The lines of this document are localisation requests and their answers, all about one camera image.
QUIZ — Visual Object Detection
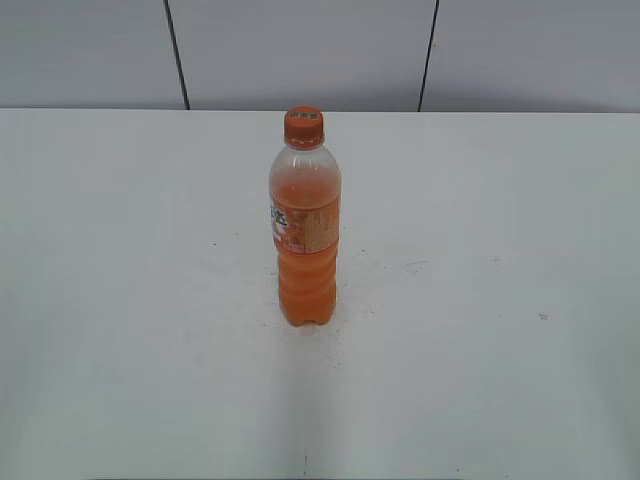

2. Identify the orange bottle cap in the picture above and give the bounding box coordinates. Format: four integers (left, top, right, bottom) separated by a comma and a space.
284, 106, 325, 150

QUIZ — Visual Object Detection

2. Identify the orange soda plastic bottle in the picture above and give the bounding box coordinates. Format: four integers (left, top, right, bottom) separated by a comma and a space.
269, 136, 341, 326

